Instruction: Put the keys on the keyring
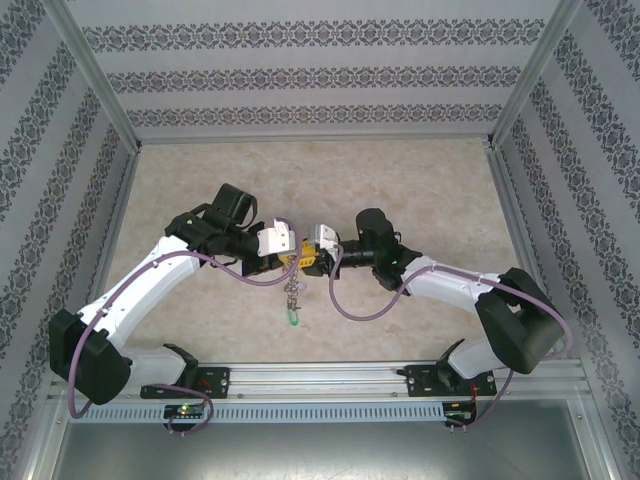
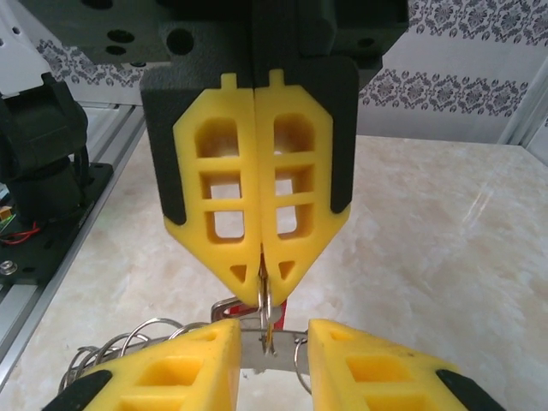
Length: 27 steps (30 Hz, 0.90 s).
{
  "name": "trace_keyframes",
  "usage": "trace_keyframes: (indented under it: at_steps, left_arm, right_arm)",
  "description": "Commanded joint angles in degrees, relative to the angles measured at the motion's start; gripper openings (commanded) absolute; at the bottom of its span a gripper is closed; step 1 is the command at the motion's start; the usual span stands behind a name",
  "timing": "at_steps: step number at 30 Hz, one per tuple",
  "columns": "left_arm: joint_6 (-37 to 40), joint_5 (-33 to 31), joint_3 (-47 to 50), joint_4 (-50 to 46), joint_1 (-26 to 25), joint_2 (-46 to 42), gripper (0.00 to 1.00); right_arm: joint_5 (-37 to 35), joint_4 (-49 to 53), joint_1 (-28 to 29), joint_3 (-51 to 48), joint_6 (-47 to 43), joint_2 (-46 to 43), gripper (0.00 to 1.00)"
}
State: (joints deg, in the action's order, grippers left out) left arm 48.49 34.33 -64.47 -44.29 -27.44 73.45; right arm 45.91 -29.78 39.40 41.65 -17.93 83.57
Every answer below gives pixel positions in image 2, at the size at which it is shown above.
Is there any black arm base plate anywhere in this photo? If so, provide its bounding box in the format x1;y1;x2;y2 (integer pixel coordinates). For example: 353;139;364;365
0;162;115;292

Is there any steel disc with split rings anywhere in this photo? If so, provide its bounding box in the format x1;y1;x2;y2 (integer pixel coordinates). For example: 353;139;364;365
63;314;316;393

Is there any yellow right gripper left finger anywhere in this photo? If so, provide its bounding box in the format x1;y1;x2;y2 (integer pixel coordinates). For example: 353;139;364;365
47;319;244;411

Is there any silver metal key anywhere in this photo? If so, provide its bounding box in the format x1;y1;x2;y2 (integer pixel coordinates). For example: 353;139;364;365
211;299;262;322

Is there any small controller circuit board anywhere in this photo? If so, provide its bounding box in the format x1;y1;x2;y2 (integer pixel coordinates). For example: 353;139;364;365
0;200;21;230

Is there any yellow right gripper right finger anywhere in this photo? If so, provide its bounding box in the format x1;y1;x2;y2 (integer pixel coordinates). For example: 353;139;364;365
307;319;509;411

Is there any thin red wire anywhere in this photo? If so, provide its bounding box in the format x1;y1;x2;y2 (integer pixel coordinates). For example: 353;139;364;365
0;229;44;247

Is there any aluminium frame post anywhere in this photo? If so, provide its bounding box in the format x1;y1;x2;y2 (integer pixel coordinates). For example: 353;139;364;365
496;51;548;151

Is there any red plastic key tag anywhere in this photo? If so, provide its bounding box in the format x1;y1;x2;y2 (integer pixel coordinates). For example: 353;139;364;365
229;298;291;333

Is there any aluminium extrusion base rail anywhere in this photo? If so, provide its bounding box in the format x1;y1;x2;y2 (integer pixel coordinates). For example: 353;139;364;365
0;102;149;411

